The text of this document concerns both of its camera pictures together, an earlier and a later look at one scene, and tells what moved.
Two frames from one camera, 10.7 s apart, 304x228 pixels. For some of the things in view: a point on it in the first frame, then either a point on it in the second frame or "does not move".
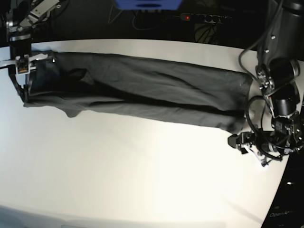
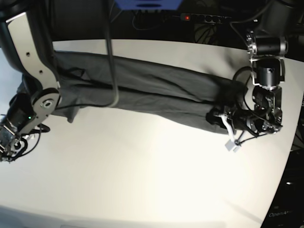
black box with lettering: x=287 y=210 does not move
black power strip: x=206 y=18 does not move
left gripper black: x=266 y=142 to x=260 y=119
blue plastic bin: x=148 y=4 does not move
